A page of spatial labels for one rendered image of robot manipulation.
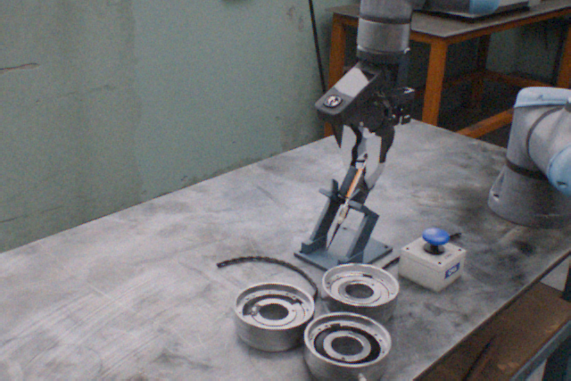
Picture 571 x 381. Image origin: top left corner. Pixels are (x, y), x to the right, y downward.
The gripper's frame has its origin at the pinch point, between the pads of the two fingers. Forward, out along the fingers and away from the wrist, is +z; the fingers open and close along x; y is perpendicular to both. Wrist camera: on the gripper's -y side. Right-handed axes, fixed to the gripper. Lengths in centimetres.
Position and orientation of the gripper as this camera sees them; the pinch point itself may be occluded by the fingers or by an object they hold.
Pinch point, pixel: (358, 178)
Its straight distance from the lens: 108.6
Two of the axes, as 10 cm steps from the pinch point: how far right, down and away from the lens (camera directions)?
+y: 6.7, -2.4, 7.0
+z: -0.7, 9.2, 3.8
